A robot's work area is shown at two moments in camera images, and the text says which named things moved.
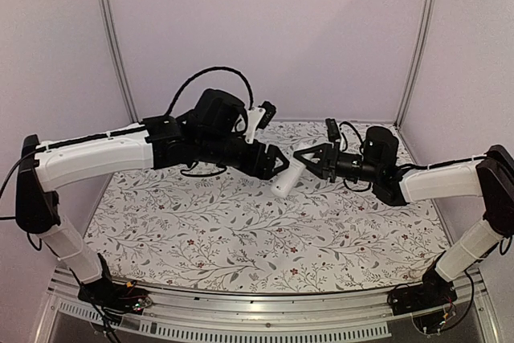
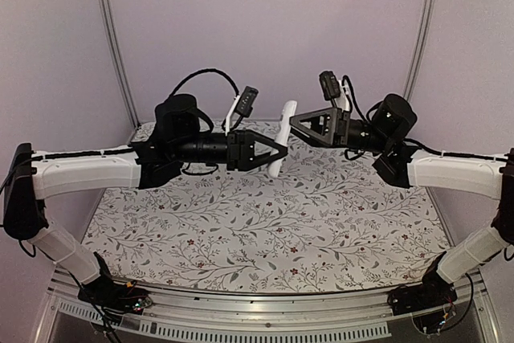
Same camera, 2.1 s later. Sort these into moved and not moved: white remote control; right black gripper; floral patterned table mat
Moved: right black gripper; white remote control
Not moved: floral patterned table mat
